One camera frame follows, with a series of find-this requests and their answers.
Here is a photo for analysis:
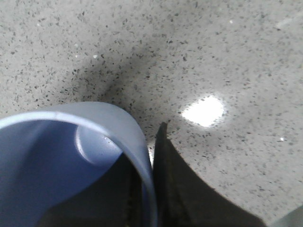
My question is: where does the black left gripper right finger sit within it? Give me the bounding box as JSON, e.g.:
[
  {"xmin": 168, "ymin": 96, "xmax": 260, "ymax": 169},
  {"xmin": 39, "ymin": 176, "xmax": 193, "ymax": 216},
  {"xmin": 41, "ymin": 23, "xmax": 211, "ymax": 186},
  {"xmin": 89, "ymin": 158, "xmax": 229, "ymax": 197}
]
[{"xmin": 153, "ymin": 122, "xmax": 265, "ymax": 227}]

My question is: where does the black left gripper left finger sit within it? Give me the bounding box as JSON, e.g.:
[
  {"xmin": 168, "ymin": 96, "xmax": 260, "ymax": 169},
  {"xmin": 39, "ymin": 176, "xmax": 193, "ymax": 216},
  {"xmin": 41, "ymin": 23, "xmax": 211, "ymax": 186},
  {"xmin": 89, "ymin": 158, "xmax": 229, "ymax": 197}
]
[{"xmin": 40, "ymin": 155, "xmax": 142, "ymax": 227}]

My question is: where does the blue plastic cup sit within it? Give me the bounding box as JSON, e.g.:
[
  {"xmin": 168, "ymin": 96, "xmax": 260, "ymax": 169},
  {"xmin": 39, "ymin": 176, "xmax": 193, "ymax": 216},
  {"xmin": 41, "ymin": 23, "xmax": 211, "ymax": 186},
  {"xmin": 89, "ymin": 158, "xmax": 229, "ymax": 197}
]
[{"xmin": 0, "ymin": 102, "xmax": 158, "ymax": 227}]

